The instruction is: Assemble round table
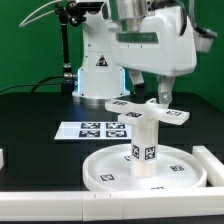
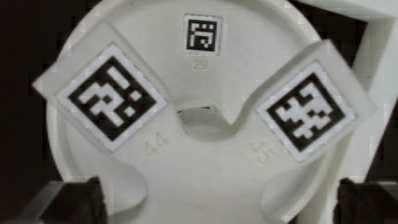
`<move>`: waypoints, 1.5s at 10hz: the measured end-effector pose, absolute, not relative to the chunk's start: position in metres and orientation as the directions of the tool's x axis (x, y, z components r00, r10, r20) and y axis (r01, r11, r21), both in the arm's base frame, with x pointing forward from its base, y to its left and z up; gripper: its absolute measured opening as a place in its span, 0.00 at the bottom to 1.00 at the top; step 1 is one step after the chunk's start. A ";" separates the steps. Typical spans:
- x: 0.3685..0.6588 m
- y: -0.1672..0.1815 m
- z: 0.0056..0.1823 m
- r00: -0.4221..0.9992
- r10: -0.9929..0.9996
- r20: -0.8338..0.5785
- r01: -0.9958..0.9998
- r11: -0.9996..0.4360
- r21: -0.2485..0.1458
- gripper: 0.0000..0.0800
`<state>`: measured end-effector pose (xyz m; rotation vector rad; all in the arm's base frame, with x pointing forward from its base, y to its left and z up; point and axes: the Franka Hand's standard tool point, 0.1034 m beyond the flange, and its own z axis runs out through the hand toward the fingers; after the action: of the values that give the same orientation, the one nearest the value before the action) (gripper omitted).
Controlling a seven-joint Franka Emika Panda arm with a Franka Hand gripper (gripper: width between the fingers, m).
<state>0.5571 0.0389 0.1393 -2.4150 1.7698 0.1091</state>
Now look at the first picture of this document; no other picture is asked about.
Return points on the white marker sheet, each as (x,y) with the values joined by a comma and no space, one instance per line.
(92,130)

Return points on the white right fence rail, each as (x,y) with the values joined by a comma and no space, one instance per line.
(214,168)

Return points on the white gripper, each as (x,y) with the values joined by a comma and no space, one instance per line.
(156,48)

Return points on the white front fence rail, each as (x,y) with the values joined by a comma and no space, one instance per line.
(96,206)

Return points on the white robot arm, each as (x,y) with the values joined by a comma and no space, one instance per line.
(100,78)

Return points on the black camera stand pole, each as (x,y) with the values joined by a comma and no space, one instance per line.
(68,86)

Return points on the white left fence block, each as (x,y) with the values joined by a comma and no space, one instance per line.
(1,159)

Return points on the white fence rail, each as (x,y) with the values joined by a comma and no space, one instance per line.
(214,168)
(96,206)

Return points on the white round table top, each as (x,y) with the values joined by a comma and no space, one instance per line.
(116,168)

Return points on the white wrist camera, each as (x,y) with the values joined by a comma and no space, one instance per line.
(204,39)

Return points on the white cross-shaped table base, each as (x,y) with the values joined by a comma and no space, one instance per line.
(139,114)

